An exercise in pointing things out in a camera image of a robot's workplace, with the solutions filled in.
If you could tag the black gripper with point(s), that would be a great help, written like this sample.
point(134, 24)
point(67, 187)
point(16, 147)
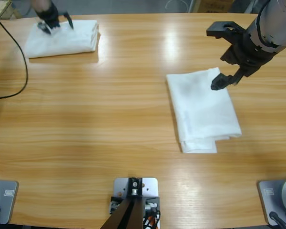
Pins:
point(252, 55)
point(50, 15)

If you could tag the white T-shirt with small print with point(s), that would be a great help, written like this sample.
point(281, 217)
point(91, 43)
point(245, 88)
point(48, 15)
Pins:
point(200, 107)

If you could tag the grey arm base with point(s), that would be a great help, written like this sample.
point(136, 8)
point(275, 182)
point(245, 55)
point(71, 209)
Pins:
point(271, 200)
point(2, 205)

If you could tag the wooden pallet stack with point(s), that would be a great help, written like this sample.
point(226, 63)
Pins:
point(1, 9)

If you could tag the brown cardboard box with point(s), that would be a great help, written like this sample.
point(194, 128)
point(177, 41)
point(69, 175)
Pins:
point(214, 6)

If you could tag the orange clamp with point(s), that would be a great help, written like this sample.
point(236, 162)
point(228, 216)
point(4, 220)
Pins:
point(153, 218)

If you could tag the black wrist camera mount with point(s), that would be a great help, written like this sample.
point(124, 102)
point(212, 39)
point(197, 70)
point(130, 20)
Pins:
point(219, 28)

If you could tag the grey metal frame leg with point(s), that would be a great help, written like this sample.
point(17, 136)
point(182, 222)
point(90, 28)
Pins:
point(250, 6)

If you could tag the white mount plate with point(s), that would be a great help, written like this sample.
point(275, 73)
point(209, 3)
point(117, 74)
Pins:
point(150, 188)

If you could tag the silver bracket fitting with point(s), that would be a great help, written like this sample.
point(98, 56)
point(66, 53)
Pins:
point(150, 207)
point(114, 207)

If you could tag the dark camera post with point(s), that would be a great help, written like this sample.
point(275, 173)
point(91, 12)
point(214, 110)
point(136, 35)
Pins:
point(131, 214)

